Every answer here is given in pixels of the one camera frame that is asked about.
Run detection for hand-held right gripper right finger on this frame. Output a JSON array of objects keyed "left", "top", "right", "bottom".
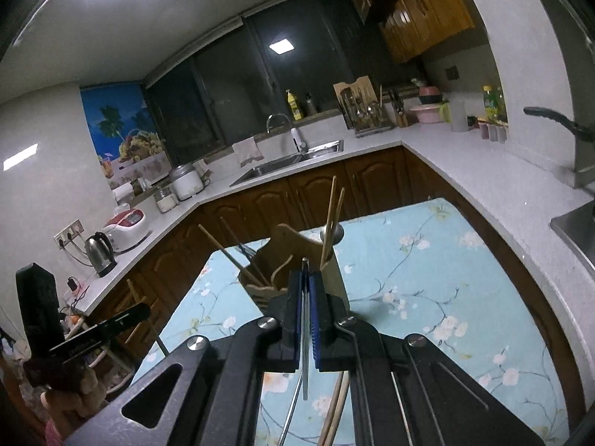
[{"left": 307, "top": 269, "right": 547, "bottom": 446}]

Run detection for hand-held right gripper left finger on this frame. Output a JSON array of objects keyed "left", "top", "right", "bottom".
[{"left": 60, "top": 269, "right": 305, "bottom": 446}]

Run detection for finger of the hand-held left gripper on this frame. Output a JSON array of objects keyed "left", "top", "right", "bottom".
[{"left": 49, "top": 303, "right": 152, "bottom": 359}]

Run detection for wooden utensil holder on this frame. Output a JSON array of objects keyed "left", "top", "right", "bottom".
[{"left": 237, "top": 223, "right": 351, "bottom": 317}]

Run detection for single wooden chopstick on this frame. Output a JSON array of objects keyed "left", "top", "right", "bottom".
[
  {"left": 325, "top": 187, "right": 345, "bottom": 261},
  {"left": 218, "top": 216, "right": 254, "bottom": 265},
  {"left": 126, "top": 279, "right": 169, "bottom": 359},
  {"left": 320, "top": 175, "right": 337, "bottom": 271},
  {"left": 198, "top": 224, "right": 256, "bottom": 286}
]

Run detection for person's left hand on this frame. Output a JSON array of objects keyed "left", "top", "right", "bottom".
[{"left": 41, "top": 365, "right": 112, "bottom": 433}]

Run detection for steel electric kettle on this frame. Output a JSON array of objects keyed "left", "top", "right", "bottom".
[{"left": 85, "top": 231, "right": 118, "bottom": 278}]

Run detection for white red rice cooker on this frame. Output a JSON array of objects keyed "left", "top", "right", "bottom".
[{"left": 102, "top": 208, "right": 153, "bottom": 254}]

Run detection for blue floral tablecloth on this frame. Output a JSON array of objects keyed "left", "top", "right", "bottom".
[{"left": 137, "top": 197, "right": 570, "bottom": 446}]

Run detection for wooden base cabinets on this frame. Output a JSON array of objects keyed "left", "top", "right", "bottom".
[{"left": 81, "top": 145, "right": 447, "bottom": 368}]

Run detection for paper towel roll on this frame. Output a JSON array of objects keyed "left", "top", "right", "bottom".
[{"left": 112, "top": 182, "right": 138, "bottom": 205}]

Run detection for glass jar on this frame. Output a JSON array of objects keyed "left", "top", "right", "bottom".
[{"left": 153, "top": 185, "right": 180, "bottom": 214}]

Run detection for steel sink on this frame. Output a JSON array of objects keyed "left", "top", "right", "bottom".
[{"left": 230, "top": 139, "right": 345, "bottom": 187}]

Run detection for hanging dish cloth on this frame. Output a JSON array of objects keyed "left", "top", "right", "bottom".
[{"left": 231, "top": 137, "right": 263, "bottom": 168}]

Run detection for dish rack with cutlery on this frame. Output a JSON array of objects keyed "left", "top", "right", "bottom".
[{"left": 341, "top": 88, "right": 396, "bottom": 138}]

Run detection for yellow dish soap bottle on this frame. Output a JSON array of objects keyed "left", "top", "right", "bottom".
[{"left": 286, "top": 89, "right": 304, "bottom": 120}]

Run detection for knife block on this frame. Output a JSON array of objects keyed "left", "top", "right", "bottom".
[{"left": 388, "top": 86, "right": 410, "bottom": 128}]

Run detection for pink basin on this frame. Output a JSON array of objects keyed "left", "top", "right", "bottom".
[{"left": 409, "top": 103, "right": 442, "bottom": 125}]

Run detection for wooden cutting board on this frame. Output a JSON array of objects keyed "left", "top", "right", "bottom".
[{"left": 333, "top": 75, "right": 375, "bottom": 103}]

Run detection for dark kitchen window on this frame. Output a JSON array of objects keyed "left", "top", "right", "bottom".
[{"left": 144, "top": 0, "right": 428, "bottom": 168}]

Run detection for white plastic container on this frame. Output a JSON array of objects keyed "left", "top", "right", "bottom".
[{"left": 450, "top": 100, "right": 468, "bottom": 133}]

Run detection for stacked bowls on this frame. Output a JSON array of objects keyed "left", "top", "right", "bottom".
[{"left": 417, "top": 84, "right": 443, "bottom": 107}]

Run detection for row of spice jars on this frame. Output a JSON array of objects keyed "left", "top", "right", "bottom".
[{"left": 476, "top": 116, "right": 509, "bottom": 144}]

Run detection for gas stove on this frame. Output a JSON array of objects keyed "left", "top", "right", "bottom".
[{"left": 551, "top": 204, "right": 595, "bottom": 284}]

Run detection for green bottle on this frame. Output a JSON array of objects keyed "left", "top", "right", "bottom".
[{"left": 481, "top": 84, "right": 498, "bottom": 122}]

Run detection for black wok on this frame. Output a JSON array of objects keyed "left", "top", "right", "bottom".
[{"left": 523, "top": 106, "right": 595, "bottom": 140}]

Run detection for wall power outlet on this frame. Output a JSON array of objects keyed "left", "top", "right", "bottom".
[{"left": 53, "top": 220, "right": 84, "bottom": 248}]

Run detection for tropical fruit wall poster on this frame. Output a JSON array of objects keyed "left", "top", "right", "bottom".
[{"left": 80, "top": 84, "right": 168, "bottom": 191}]

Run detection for wooden wall cabinets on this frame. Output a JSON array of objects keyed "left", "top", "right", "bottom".
[{"left": 335, "top": 0, "right": 477, "bottom": 63}]

